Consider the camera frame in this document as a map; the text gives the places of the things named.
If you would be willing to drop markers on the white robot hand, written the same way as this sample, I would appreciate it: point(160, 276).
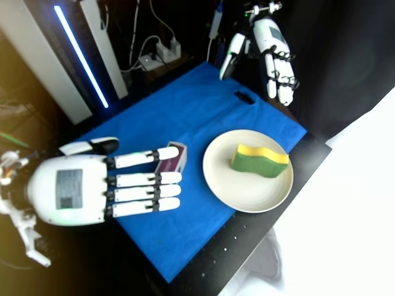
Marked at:
point(265, 34)
point(46, 191)

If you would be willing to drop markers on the maroon small box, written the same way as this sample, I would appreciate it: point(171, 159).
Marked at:
point(172, 163)

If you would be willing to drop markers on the yellow and green sponge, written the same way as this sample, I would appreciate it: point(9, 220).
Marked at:
point(256, 163)

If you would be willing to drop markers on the cream round plate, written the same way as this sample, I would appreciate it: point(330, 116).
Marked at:
point(247, 194)

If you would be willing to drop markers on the white hanging charger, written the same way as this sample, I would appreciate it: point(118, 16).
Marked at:
point(216, 21)

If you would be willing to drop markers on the white power strip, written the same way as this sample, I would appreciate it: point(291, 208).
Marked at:
point(168, 50)

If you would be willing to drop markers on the white square adapter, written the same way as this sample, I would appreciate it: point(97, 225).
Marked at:
point(149, 61)

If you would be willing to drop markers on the white tower with blue light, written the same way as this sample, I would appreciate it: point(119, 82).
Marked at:
point(46, 71)

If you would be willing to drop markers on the blue cloth mat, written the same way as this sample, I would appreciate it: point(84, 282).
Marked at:
point(172, 117)

